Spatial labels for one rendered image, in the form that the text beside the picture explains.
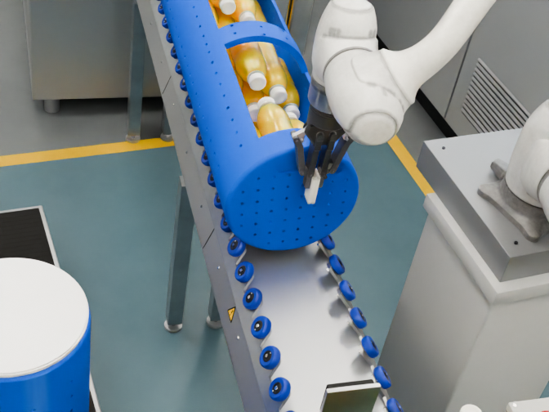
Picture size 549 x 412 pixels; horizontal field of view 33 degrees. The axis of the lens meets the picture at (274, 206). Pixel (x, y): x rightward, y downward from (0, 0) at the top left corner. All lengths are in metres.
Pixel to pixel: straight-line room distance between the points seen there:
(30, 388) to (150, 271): 1.61
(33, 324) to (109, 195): 1.84
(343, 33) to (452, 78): 2.40
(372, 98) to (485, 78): 2.32
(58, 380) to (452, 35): 0.89
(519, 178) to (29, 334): 1.03
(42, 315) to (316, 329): 0.55
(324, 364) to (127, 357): 1.25
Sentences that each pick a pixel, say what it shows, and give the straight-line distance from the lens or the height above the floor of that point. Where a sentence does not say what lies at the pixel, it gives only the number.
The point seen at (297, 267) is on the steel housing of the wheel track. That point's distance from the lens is 2.02.
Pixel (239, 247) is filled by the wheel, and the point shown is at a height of 0.98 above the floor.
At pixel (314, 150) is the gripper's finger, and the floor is 1.27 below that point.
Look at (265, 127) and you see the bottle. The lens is 1.96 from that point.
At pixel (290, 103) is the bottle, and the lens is 2.22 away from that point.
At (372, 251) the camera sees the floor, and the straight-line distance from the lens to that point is 3.47.
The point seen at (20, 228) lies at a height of 0.15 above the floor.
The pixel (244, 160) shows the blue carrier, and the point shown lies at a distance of 1.85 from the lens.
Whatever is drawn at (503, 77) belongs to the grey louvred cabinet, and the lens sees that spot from 3.69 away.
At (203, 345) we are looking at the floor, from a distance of 3.05.
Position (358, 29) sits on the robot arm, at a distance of 1.60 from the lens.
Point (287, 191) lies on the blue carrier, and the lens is 1.89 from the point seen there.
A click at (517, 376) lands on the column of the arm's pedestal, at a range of 2.36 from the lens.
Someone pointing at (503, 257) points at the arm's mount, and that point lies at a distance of 2.00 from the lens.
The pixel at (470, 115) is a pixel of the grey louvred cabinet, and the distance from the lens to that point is 3.89.
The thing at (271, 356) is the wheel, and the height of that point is 0.97.
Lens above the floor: 2.34
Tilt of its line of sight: 41 degrees down
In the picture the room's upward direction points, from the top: 11 degrees clockwise
